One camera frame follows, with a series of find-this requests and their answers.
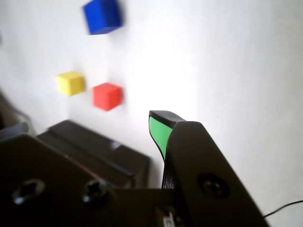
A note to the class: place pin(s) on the blue cube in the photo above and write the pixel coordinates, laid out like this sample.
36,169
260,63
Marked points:
103,16

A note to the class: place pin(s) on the red cube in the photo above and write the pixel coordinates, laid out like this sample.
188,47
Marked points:
106,97

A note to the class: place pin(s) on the yellow cube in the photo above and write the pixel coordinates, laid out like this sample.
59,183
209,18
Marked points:
70,83

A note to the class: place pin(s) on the black open box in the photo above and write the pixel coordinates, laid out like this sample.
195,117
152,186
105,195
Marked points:
78,153

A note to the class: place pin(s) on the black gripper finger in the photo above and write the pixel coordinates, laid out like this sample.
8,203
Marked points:
198,165
42,179

